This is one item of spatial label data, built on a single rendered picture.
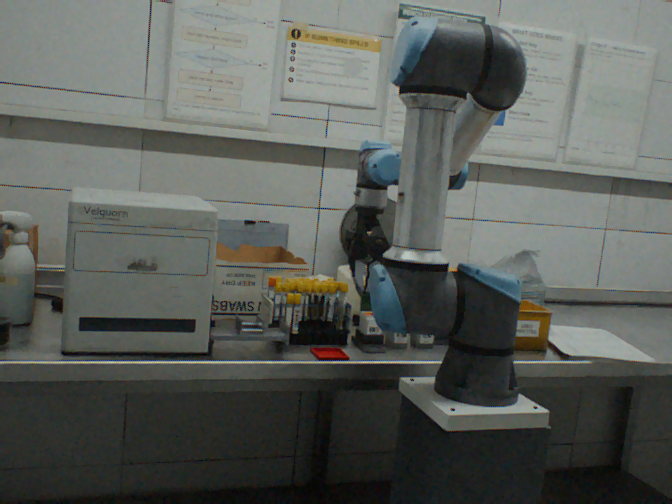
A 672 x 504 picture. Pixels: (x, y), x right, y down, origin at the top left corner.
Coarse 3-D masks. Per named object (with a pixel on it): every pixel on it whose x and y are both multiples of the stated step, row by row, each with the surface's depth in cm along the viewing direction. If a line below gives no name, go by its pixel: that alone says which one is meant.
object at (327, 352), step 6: (312, 348) 157; (318, 348) 158; (324, 348) 159; (330, 348) 159; (336, 348) 160; (318, 354) 153; (324, 354) 156; (330, 354) 156; (336, 354) 157; (342, 354) 157
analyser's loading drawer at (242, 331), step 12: (240, 324) 150; (252, 324) 156; (264, 324) 152; (216, 336) 148; (228, 336) 149; (240, 336) 150; (252, 336) 151; (264, 336) 151; (276, 336) 152; (288, 336) 153
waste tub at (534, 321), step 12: (528, 312) 176; (540, 312) 177; (552, 312) 177; (528, 324) 176; (540, 324) 177; (516, 336) 176; (528, 336) 177; (540, 336) 178; (516, 348) 177; (528, 348) 177; (540, 348) 178
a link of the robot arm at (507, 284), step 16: (464, 272) 126; (480, 272) 124; (496, 272) 126; (464, 288) 124; (480, 288) 124; (496, 288) 124; (512, 288) 125; (464, 304) 123; (480, 304) 124; (496, 304) 124; (512, 304) 125; (464, 320) 124; (480, 320) 124; (496, 320) 125; (512, 320) 126; (464, 336) 127; (480, 336) 125; (496, 336) 125; (512, 336) 127
